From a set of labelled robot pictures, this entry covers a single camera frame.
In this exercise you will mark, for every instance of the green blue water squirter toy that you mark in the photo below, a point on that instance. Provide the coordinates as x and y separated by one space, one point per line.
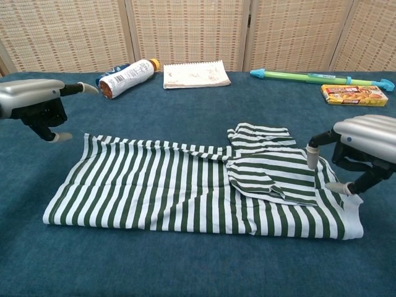
287 75

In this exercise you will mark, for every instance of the white bottle with yellow cap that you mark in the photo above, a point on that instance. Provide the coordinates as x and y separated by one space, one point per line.
130 75

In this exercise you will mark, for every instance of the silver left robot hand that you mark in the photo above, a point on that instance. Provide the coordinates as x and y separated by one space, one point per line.
31 96

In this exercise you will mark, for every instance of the green white striped T-shirt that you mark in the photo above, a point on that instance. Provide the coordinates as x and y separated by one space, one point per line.
154 185

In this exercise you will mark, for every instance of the white spiral notepad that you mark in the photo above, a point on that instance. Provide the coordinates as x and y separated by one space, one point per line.
195 75

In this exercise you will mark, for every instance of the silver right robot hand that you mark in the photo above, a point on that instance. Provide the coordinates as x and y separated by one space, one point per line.
371 136

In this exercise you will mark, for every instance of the woven folding screen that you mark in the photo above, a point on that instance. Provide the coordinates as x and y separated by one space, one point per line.
185 31

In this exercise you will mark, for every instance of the yellow curry box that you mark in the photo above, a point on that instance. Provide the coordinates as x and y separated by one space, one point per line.
352 96

